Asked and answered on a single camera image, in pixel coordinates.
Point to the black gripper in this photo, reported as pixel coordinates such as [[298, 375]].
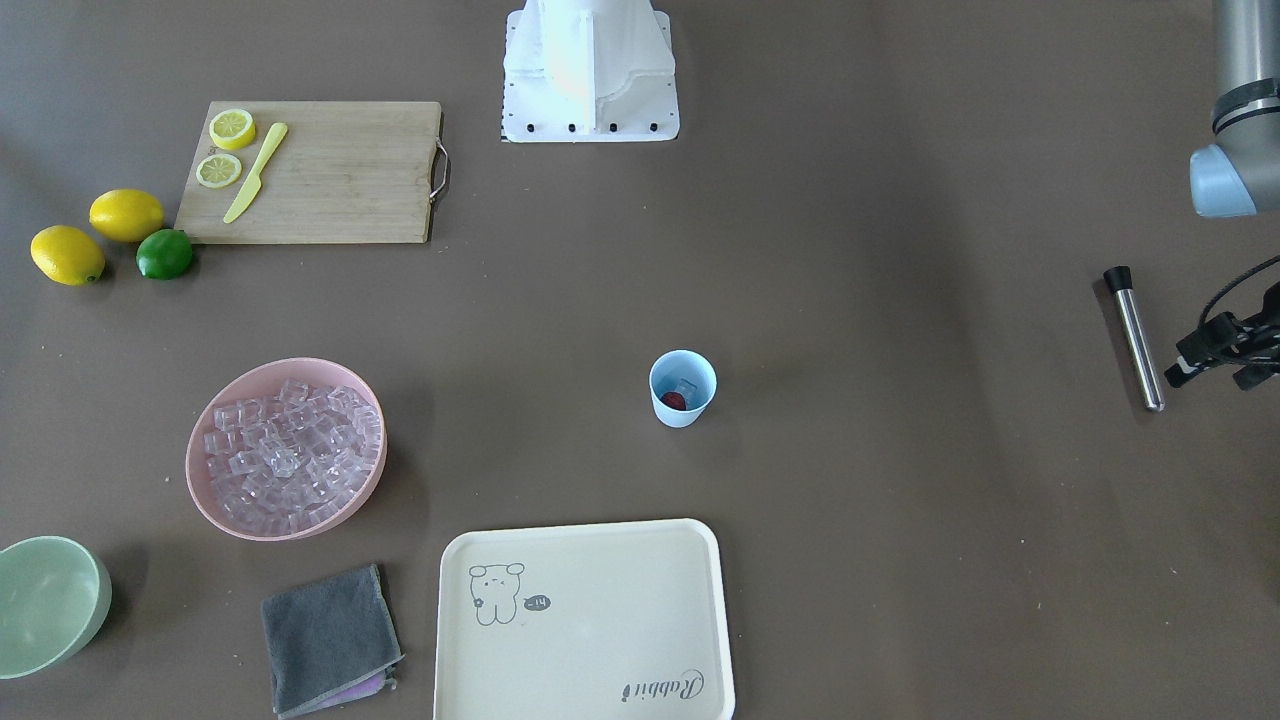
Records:
[[1222, 343]]

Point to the steel muddler black tip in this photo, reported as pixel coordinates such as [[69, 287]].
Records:
[[1119, 282]]

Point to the red strawberry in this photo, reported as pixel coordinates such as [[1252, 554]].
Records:
[[674, 400]]

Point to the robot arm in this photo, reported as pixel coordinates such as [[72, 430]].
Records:
[[1237, 176]]

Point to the ice cube in cup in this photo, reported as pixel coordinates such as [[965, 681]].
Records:
[[685, 389]]

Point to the light blue plastic cup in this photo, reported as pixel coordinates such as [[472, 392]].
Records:
[[665, 372]]

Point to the cream rabbit tray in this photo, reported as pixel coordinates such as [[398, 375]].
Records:
[[598, 621]]

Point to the wooden cutting board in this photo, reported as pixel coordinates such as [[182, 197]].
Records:
[[345, 172]]

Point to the grey folded cloth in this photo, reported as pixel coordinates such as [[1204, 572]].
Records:
[[330, 642]]

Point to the pink bowl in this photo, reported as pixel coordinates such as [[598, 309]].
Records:
[[287, 451]]

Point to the yellow plastic knife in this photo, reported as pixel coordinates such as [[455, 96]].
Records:
[[252, 182]]

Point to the lemon half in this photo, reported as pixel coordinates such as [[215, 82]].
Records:
[[232, 129]]

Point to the lemon slice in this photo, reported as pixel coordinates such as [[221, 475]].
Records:
[[218, 171]]

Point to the green lime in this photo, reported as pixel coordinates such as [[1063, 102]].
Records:
[[164, 255]]

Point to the yellow lemon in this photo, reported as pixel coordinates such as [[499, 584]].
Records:
[[127, 215], [67, 255]]

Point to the light green bowl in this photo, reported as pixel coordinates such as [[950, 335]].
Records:
[[55, 595]]

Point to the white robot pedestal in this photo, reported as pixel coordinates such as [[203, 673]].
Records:
[[589, 72]]

